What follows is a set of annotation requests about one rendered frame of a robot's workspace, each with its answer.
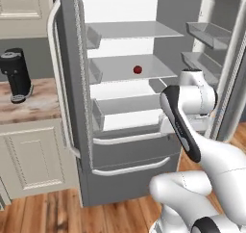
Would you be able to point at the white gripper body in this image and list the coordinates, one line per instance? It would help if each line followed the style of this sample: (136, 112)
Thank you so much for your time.
(200, 123)

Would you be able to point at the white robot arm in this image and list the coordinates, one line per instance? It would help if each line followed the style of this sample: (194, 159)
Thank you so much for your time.
(224, 166)

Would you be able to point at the grey fridge door with bins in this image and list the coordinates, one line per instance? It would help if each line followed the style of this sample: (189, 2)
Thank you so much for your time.
(235, 82)

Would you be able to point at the grey fridge door bin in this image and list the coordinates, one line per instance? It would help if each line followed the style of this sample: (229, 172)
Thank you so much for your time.
(208, 33)
(198, 62)

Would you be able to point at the clear fridge crisper drawer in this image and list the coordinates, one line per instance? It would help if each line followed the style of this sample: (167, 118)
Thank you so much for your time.
(128, 108)

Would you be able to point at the glass fridge shelf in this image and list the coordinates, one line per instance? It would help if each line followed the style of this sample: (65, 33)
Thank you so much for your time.
(118, 68)
(134, 30)

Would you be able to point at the grey fridge body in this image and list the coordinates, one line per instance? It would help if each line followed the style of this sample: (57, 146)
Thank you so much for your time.
(166, 5)

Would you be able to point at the grey freezer drawer front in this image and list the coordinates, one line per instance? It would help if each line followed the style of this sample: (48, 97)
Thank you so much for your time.
(134, 151)
(128, 187)

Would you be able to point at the cream base cupboard door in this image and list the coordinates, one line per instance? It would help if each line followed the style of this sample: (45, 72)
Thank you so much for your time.
(4, 195)
(35, 160)

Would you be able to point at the black coffee machine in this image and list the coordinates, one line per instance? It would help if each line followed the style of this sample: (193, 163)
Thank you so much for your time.
(17, 73)

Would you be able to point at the cream wall cupboard door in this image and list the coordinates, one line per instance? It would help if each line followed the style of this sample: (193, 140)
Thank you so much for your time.
(22, 9)

